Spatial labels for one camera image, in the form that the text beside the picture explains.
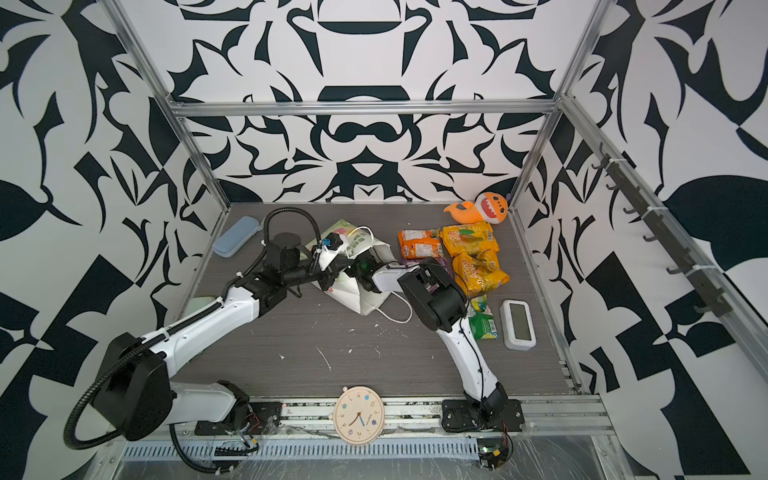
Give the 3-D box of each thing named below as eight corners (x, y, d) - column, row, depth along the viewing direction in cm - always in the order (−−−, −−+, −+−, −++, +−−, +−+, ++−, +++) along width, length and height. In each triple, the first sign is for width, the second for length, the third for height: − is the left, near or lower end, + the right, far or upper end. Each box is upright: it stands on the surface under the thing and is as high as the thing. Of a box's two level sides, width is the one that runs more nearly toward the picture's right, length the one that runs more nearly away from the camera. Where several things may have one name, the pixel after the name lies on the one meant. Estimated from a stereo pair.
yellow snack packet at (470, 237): (450, 260, 105) (452, 252, 101) (441, 233, 112) (442, 225, 109) (497, 253, 106) (501, 246, 103) (484, 227, 114) (487, 220, 111)
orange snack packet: (399, 258, 107) (399, 252, 104) (398, 234, 114) (398, 228, 111) (442, 258, 107) (444, 252, 104) (439, 234, 114) (440, 228, 111)
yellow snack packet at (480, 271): (467, 297, 95) (471, 289, 91) (449, 264, 103) (451, 255, 99) (511, 283, 98) (516, 274, 94) (490, 252, 106) (494, 243, 102)
